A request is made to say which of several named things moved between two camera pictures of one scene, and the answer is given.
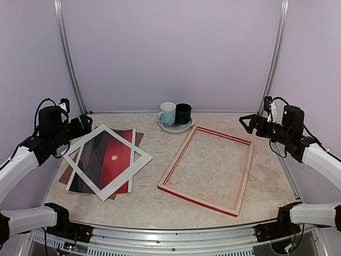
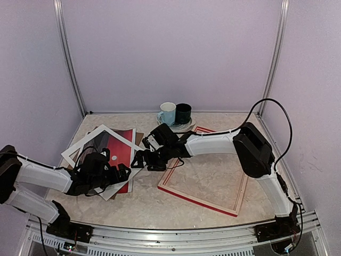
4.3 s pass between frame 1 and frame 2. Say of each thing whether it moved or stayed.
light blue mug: stayed
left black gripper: moved
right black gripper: moved
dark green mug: stayed
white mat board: stayed
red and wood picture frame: stayed
